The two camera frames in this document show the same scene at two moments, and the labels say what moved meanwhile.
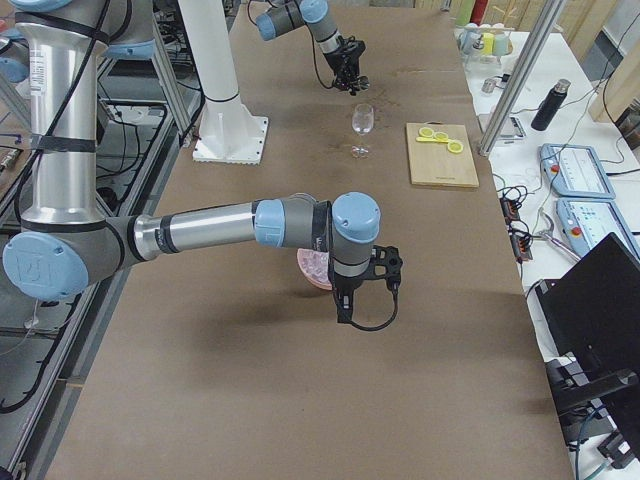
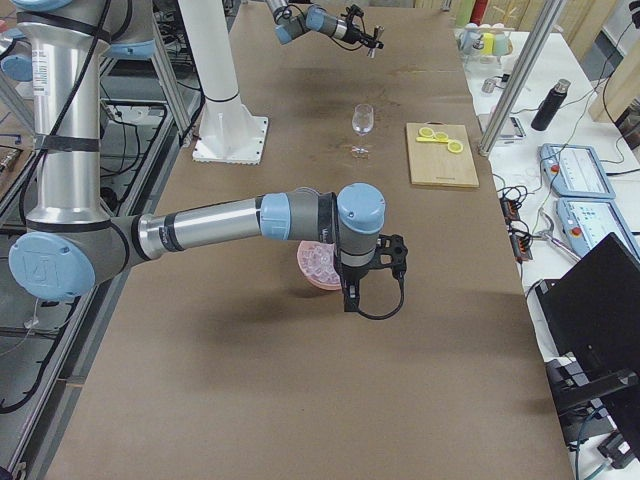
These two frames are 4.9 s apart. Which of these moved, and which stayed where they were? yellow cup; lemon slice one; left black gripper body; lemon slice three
Moved: left black gripper body
Stayed: yellow cup; lemon slice one; lemon slice three
